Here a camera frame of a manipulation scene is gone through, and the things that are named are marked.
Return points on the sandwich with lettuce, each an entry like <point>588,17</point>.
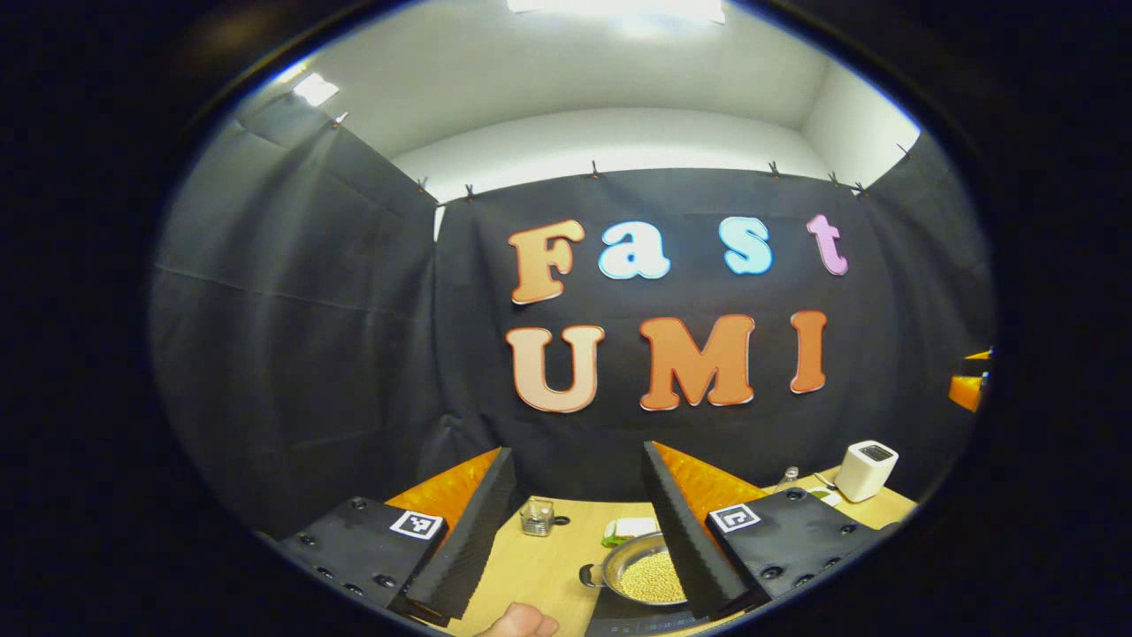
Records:
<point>632,528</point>

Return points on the large ceiling light panel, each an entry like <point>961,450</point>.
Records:
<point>619,7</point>

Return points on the small ceiling light panel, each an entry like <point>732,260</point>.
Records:
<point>315,89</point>

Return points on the black backdrop cloth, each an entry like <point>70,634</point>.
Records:
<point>292,336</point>

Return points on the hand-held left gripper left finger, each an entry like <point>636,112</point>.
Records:
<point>469,548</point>

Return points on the white toaster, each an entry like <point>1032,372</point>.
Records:
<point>865,473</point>

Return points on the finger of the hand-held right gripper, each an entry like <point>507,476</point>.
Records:
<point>968,389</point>

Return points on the stainless steel pot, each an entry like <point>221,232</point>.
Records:
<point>622,556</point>

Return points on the pile of yellow soybeans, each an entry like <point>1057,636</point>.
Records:
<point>650,577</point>

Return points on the black induction cooktop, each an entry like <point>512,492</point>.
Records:
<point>619,622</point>

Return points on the white divided tray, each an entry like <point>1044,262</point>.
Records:
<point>827,496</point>

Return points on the small glass jar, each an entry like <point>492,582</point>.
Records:
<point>537,518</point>

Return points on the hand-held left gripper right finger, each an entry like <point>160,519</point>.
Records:
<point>690,544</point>

